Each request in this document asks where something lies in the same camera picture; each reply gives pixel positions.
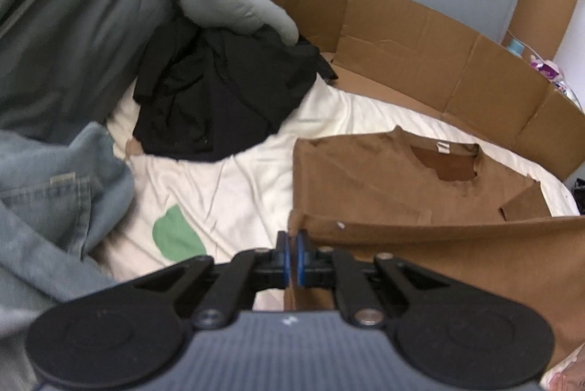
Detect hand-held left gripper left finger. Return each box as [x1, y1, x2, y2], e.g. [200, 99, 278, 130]
[130, 230, 290, 330]

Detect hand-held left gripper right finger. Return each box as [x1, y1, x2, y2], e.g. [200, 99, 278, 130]
[296, 230, 462, 328]

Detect brown t-shirt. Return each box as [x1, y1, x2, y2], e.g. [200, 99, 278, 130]
[283, 126, 585, 373]

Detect cream bear-print bed sheet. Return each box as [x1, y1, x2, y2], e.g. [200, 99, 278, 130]
[89, 78, 583, 391]

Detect blue denim shirt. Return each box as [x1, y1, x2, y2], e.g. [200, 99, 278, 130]
[0, 121, 136, 391]

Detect flattened cardboard sheet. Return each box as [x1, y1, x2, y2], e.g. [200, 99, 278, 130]
[218, 0, 585, 182]

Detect black ribbed garment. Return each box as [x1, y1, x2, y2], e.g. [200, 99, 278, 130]
[571, 178, 585, 215]

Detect pink and purple items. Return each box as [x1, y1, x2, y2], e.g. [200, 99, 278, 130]
[529, 54, 577, 96]

